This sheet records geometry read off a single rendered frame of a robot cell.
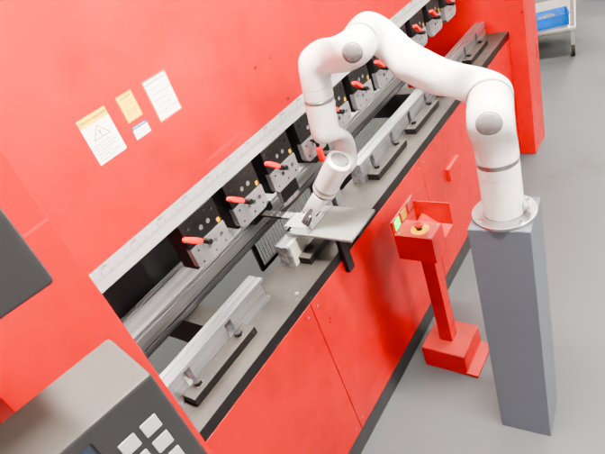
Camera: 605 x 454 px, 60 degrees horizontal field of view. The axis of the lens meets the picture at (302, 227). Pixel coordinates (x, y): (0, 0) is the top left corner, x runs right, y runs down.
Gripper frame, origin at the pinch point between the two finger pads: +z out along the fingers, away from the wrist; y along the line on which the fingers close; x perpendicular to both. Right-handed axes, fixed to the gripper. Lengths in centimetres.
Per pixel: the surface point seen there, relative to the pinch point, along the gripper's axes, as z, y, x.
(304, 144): -15.2, -13.0, -16.5
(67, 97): -55, 58, -51
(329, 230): -4.2, 3.7, 8.7
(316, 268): 8.8, 11.1, 12.7
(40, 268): -96, 103, -1
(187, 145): -35, 33, -34
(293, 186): -3.8, -3.3, -11.5
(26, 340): -47, 100, -17
